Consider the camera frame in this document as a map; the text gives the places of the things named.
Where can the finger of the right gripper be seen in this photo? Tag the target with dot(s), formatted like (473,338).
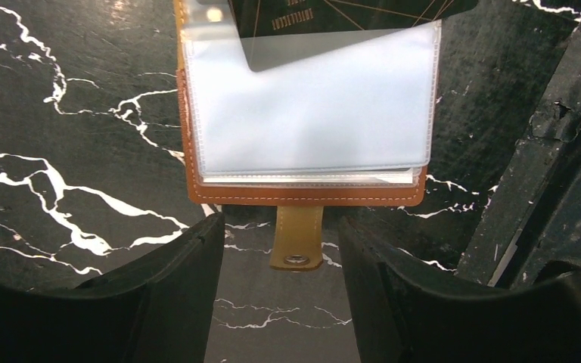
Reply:
(531,230)

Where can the brown leather card holder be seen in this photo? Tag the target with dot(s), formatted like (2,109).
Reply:
(349,127)

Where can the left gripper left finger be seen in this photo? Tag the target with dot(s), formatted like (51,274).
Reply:
(157,308)

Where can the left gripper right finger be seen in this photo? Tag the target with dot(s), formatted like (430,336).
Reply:
(405,310)

